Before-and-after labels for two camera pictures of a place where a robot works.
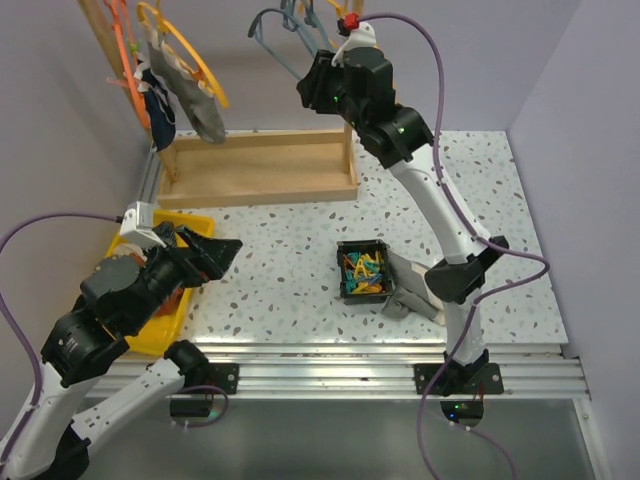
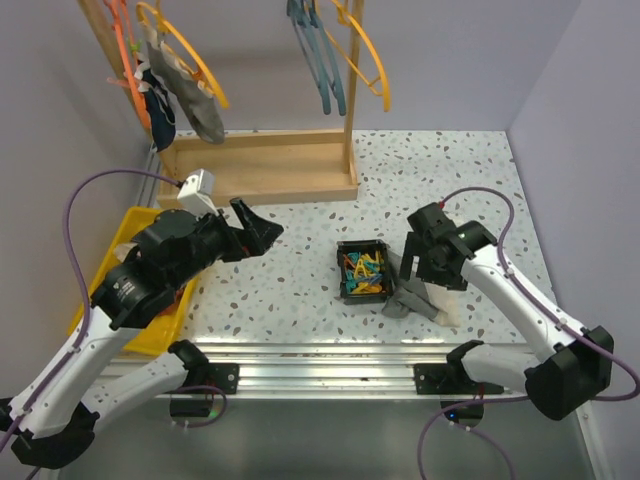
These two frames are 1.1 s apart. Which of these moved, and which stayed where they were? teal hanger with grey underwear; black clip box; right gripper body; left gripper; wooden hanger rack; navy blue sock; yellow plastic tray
Moved: left gripper; right gripper body; teal hanger with grey underwear
Stayed: yellow plastic tray; wooden hanger rack; navy blue sock; black clip box
